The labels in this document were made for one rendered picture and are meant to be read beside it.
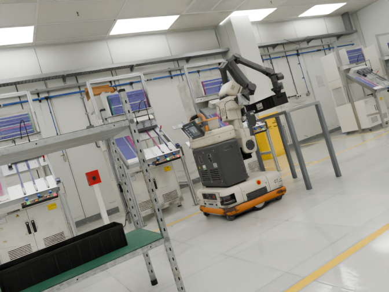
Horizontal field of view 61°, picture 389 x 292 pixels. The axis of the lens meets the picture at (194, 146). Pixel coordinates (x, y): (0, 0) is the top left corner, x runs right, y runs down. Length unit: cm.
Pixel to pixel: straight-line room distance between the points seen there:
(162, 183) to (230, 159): 157
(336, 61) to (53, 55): 541
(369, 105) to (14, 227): 641
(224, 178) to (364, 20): 848
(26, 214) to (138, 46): 379
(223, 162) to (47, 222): 210
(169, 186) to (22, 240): 177
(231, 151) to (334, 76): 491
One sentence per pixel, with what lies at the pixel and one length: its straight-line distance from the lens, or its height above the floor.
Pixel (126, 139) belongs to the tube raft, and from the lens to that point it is 424.
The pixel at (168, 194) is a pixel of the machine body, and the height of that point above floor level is 20.
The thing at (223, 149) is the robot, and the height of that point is 62.
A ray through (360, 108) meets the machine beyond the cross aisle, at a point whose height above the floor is 46.
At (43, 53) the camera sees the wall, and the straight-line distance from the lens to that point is 611.
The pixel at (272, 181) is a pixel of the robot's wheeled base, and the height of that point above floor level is 20.
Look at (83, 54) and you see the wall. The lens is 621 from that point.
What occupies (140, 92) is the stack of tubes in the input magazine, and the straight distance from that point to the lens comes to 458.
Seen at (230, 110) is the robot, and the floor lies 95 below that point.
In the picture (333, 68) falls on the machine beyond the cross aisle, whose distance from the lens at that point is 760.
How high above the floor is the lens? 74
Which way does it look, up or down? level
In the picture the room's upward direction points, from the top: 17 degrees counter-clockwise
